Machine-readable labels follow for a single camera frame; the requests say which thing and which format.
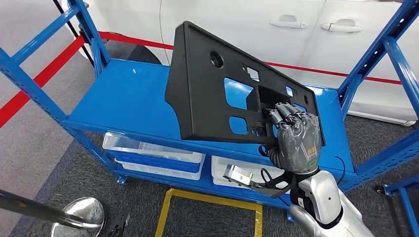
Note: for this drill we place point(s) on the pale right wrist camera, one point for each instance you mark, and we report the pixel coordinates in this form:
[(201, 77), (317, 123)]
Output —
[(240, 176)]

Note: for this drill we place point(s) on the yellow floor tape square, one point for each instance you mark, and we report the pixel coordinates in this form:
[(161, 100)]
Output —
[(161, 219)]

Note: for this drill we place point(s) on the white car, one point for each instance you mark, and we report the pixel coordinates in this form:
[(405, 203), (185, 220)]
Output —
[(229, 19)]

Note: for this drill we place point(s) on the chrome stanchion post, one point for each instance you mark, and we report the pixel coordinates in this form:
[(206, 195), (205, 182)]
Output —
[(32, 209)]

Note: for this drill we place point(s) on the black right camera bracket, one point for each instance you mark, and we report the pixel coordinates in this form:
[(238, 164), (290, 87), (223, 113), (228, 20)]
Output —
[(271, 191)]

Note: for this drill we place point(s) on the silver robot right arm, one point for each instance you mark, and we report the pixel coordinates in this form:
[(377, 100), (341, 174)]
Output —
[(324, 196)]

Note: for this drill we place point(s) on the blue metal shelf rack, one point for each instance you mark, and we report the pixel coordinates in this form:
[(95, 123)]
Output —
[(131, 98)]

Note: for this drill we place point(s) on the red barrier belt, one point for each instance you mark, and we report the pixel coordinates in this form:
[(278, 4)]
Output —
[(137, 41), (16, 106)]

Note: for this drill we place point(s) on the chrome stanchion base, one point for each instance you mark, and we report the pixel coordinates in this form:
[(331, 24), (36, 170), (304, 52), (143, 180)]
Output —
[(88, 209)]

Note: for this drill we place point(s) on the black plastic car part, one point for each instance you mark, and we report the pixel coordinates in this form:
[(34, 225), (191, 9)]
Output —
[(196, 81)]

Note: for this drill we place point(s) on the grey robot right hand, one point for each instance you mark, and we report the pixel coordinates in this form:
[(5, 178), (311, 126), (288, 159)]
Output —
[(299, 144)]

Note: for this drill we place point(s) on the black stanchion post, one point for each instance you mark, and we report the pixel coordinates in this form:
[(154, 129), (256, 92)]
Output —
[(73, 32)]

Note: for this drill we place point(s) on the blue wheeled shelf cart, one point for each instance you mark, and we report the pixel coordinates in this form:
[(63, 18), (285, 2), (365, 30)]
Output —
[(396, 189)]

